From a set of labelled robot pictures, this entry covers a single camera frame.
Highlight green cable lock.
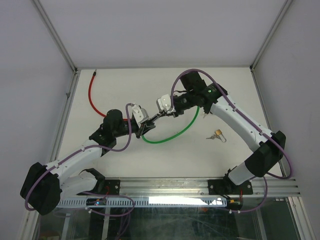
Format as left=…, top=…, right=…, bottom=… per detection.
left=142, top=107, right=200, bottom=145

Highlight small brass padlock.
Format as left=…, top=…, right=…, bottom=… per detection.
left=215, top=129, right=227, bottom=143

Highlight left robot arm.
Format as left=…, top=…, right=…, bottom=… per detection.
left=20, top=103, right=160, bottom=216

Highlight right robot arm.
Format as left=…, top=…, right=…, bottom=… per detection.
left=156, top=69, right=286, bottom=194

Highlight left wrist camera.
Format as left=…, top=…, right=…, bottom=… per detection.
left=131, top=104, right=150, bottom=125

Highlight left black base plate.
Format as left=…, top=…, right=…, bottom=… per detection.
left=77, top=178, right=121, bottom=196

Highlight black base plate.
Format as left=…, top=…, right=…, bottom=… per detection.
left=77, top=178, right=121, bottom=196
left=207, top=178, right=253, bottom=196

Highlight red cable lock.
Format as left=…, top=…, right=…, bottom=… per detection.
left=88, top=70, right=131, bottom=121

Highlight white slotted cable duct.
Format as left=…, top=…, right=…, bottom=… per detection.
left=57, top=196, right=227, bottom=209

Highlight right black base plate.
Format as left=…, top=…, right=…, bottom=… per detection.
left=207, top=178, right=253, bottom=196

